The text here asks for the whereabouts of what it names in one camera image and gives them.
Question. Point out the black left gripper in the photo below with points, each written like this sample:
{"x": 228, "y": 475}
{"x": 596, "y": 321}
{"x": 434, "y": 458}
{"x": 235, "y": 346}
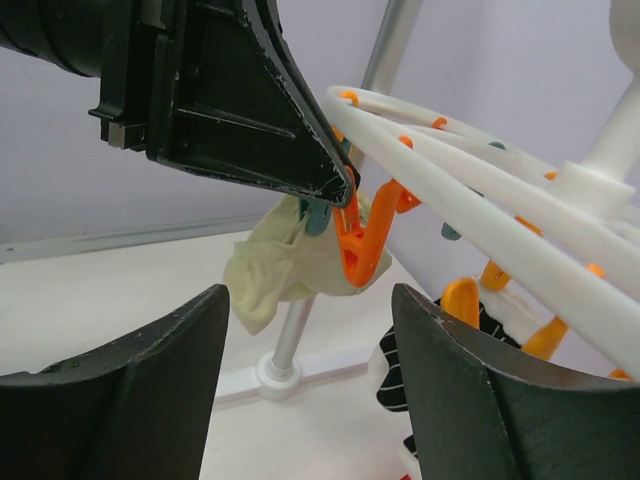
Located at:
{"x": 228, "y": 101}

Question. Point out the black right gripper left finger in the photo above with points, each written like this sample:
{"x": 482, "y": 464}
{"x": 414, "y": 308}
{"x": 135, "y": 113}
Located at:
{"x": 138, "y": 407}

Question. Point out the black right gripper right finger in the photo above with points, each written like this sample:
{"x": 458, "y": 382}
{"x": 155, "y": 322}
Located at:
{"x": 481, "y": 409}

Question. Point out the black white striped sock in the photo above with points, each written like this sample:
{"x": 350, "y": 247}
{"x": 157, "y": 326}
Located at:
{"x": 385, "y": 376}

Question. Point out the orange clothes peg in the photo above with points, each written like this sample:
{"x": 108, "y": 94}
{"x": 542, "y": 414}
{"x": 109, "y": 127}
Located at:
{"x": 361, "y": 246}

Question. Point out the white round clip hanger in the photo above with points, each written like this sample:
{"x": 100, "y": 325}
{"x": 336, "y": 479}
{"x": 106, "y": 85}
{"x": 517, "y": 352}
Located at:
{"x": 572, "y": 241}

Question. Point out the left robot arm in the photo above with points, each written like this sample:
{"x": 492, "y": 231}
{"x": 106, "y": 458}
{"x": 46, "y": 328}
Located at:
{"x": 67, "y": 34}

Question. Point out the white metal drying rack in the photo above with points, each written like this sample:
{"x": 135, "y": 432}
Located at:
{"x": 279, "y": 374}

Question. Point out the teal clothes peg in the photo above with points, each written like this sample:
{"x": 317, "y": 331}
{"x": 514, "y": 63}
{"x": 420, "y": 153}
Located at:
{"x": 315, "y": 214}

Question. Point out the pale green sock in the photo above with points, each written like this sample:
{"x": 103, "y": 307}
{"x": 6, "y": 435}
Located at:
{"x": 279, "y": 262}

